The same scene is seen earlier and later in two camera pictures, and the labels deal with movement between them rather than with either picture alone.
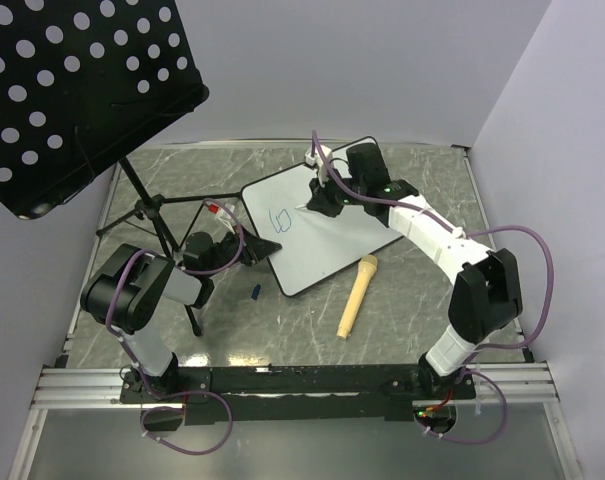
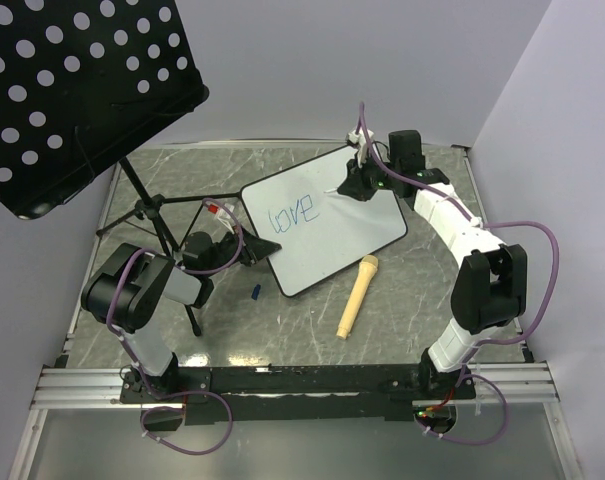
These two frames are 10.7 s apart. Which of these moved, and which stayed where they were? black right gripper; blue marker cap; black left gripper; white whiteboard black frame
Moved: black right gripper
Stayed: black left gripper; blue marker cap; white whiteboard black frame
